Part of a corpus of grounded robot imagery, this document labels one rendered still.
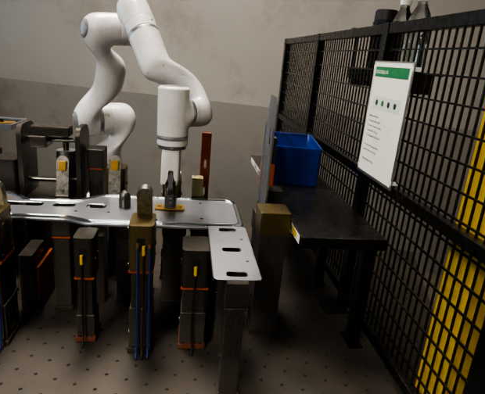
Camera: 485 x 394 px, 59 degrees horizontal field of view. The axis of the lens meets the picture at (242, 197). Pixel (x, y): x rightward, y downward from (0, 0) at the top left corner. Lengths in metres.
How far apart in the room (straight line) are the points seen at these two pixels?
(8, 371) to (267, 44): 2.69
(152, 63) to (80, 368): 0.79
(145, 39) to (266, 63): 2.09
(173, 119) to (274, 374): 0.69
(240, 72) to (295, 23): 0.51
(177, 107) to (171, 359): 0.64
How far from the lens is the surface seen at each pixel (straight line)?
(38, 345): 1.26
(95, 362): 1.18
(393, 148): 1.13
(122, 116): 1.75
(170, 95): 1.15
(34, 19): 4.10
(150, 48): 1.26
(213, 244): 1.04
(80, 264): 1.12
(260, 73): 3.31
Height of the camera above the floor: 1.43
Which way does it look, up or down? 18 degrees down
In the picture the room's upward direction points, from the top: 5 degrees clockwise
